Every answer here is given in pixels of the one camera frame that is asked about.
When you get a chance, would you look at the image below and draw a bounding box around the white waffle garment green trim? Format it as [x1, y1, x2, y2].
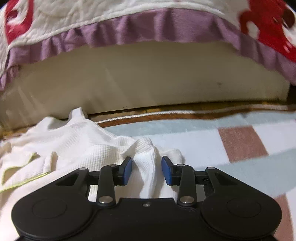
[1, 108, 182, 240]

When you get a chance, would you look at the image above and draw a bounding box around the striped pastel floor rug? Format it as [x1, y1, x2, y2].
[94, 104, 295, 240]

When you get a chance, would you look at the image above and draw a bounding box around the quilted bear bedspread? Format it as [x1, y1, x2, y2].
[1, 1, 295, 90]

